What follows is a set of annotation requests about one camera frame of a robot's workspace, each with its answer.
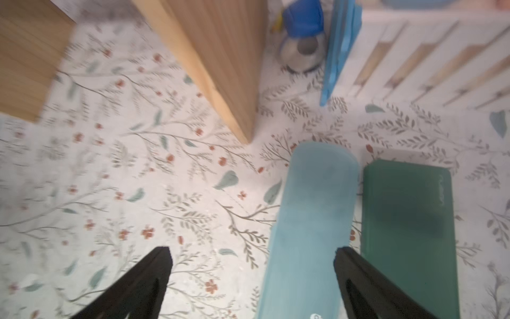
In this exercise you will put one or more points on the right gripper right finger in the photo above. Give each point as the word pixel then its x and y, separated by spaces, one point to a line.
pixel 367 293

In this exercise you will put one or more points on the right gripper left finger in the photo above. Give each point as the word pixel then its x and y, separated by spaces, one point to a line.
pixel 137 294

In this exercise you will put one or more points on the dark green pencil case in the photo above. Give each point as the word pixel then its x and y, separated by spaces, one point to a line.
pixel 408 232

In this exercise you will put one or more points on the teal pencil case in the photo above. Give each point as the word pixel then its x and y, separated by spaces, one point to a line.
pixel 314 220

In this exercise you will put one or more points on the wooden two-tier shelf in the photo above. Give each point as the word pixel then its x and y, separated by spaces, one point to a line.
pixel 220 45

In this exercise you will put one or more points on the blue white toy crib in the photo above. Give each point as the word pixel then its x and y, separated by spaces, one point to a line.
pixel 455 57

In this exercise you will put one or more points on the small blue round toy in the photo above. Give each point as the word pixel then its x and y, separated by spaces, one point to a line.
pixel 303 46

